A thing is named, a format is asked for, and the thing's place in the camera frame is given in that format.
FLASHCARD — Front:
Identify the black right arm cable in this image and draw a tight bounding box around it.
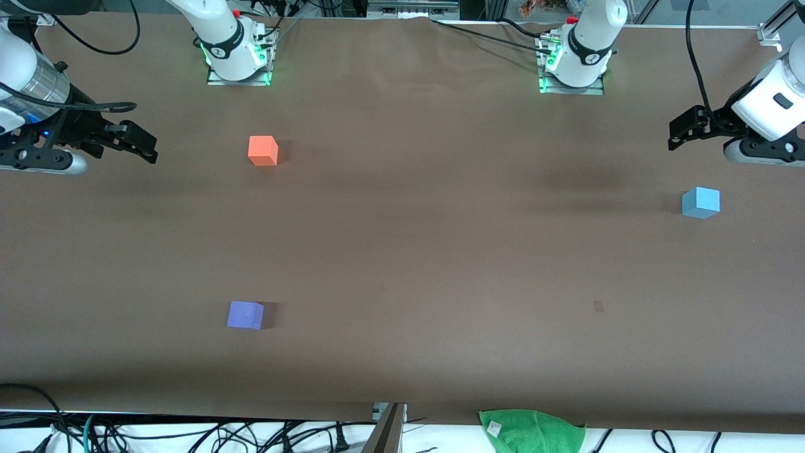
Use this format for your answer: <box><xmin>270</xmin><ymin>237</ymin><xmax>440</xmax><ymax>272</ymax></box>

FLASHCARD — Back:
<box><xmin>0</xmin><ymin>0</ymin><xmax>141</xmax><ymax>114</ymax></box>

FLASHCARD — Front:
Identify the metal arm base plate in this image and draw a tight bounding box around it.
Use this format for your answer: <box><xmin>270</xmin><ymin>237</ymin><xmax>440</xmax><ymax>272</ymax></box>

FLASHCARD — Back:
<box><xmin>206</xmin><ymin>25</ymin><xmax>277</xmax><ymax>86</ymax></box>
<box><xmin>536</xmin><ymin>31</ymin><xmax>606</xmax><ymax>96</ymax></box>

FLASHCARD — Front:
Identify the green cloth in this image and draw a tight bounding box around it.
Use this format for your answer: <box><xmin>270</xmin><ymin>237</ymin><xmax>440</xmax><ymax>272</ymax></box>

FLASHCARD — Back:
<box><xmin>478</xmin><ymin>409</ymin><xmax>587</xmax><ymax>453</ymax></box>

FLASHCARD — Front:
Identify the orange foam block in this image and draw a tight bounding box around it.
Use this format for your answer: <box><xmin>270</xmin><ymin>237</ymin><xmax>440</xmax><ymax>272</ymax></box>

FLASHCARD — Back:
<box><xmin>248</xmin><ymin>135</ymin><xmax>279</xmax><ymax>167</ymax></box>

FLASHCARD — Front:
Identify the brown table cover sheet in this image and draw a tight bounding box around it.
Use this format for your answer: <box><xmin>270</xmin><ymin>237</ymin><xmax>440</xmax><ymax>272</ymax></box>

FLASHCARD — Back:
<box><xmin>0</xmin><ymin>14</ymin><xmax>805</xmax><ymax>435</ymax></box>

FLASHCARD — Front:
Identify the purple foam block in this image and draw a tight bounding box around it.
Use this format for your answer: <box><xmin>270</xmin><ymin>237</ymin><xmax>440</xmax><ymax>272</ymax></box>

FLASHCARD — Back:
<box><xmin>226</xmin><ymin>300</ymin><xmax>265</xmax><ymax>330</ymax></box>

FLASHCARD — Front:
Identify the black cable with plug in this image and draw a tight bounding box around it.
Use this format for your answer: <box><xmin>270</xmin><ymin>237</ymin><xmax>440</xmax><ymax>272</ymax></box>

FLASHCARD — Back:
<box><xmin>277</xmin><ymin>420</ymin><xmax>353</xmax><ymax>453</ymax></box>

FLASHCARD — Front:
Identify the short curved black cable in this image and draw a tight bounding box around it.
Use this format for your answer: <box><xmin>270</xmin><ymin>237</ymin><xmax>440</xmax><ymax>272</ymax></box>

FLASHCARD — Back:
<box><xmin>497</xmin><ymin>18</ymin><xmax>554</xmax><ymax>40</ymax></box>

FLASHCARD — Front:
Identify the blue foam block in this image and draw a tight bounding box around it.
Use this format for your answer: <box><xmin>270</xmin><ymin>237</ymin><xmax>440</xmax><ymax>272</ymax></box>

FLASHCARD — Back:
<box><xmin>682</xmin><ymin>186</ymin><xmax>721</xmax><ymax>220</ymax></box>

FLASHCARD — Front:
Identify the thick black cable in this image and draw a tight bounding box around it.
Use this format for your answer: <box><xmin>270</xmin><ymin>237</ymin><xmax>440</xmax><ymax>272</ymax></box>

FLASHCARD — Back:
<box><xmin>0</xmin><ymin>383</ymin><xmax>67</xmax><ymax>453</ymax></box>

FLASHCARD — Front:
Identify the thin grey cable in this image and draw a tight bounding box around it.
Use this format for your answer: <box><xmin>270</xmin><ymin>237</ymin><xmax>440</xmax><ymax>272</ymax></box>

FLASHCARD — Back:
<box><xmin>267</xmin><ymin>18</ymin><xmax>303</xmax><ymax>51</ymax></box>

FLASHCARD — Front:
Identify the long black table cable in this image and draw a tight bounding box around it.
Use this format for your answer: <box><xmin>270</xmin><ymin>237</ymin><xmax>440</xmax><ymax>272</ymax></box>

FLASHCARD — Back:
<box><xmin>430</xmin><ymin>18</ymin><xmax>557</xmax><ymax>56</ymax></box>

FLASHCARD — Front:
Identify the colourful toy pile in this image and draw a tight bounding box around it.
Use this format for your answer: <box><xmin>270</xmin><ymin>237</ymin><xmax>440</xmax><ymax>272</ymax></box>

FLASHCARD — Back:
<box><xmin>519</xmin><ymin>0</ymin><xmax>570</xmax><ymax>18</ymax></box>

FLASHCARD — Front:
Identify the aluminium frame rail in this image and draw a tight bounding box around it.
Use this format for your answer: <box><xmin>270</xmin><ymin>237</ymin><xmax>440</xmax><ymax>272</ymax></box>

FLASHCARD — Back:
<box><xmin>367</xmin><ymin>0</ymin><xmax>461</xmax><ymax>21</ymax></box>

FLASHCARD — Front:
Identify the aluminium profile bar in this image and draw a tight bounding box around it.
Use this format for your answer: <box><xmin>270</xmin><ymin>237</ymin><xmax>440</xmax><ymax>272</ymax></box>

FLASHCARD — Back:
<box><xmin>362</xmin><ymin>403</ymin><xmax>408</xmax><ymax>453</ymax></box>

